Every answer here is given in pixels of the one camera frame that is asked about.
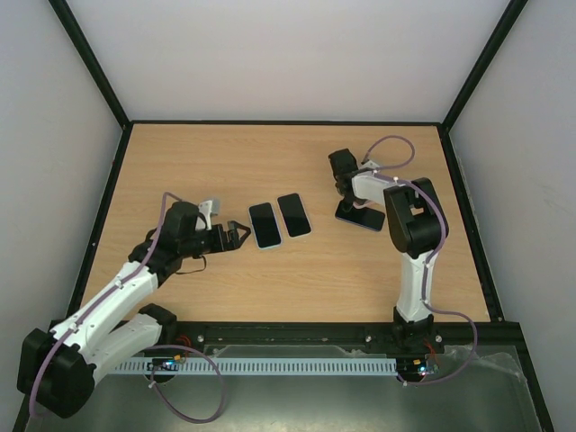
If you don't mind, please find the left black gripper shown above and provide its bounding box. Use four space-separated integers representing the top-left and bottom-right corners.
180 221 250 259

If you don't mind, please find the light blue phone case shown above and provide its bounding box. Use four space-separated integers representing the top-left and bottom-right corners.
247 202 284 251

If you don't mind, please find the blue phone black screen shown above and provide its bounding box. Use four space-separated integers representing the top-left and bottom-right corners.
335 201 385 232

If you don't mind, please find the pink translucent phone case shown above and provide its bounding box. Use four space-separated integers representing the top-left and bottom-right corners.
353 200 374 209

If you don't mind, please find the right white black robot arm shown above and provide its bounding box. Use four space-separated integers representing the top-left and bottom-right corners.
328 148 449 353

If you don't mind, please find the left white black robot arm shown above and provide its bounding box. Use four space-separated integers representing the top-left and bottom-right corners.
17 193 251 419

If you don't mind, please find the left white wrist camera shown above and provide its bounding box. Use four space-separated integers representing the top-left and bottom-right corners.
196 198 221 230

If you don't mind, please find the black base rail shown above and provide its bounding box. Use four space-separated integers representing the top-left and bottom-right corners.
134 321 445 355

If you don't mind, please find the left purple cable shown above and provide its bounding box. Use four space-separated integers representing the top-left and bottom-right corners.
27 192 224 424

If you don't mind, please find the white slotted cable duct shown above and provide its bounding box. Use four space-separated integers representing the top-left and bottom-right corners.
112 357 397 376

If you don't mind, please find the black metal enclosure frame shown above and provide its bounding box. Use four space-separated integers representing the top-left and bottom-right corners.
8 0 555 432

